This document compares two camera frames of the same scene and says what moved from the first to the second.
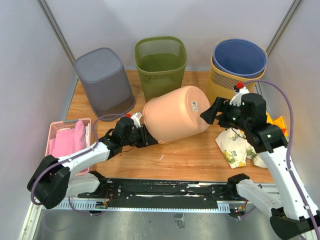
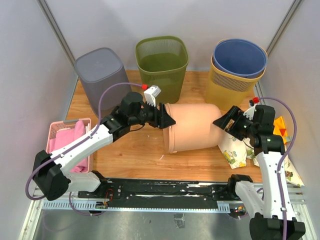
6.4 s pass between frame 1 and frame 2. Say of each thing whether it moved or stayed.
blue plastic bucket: stayed
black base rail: stayed
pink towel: stayed
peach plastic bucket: moved
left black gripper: moved
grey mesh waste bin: stayed
